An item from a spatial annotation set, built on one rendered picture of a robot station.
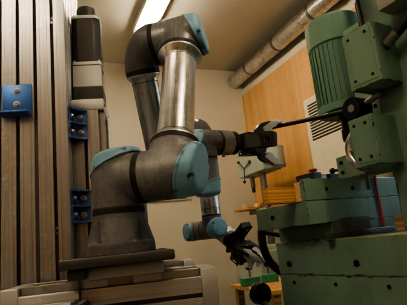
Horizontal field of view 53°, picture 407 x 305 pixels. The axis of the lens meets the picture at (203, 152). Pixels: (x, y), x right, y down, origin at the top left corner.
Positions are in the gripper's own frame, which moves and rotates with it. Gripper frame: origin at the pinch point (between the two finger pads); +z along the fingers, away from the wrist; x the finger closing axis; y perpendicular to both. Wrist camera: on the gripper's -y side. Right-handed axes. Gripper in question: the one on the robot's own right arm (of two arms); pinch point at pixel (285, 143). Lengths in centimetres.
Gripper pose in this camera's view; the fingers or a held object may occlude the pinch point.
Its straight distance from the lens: 134.6
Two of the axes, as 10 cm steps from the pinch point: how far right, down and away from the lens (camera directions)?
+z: 8.6, 0.0, 5.1
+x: 0.6, 9.9, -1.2
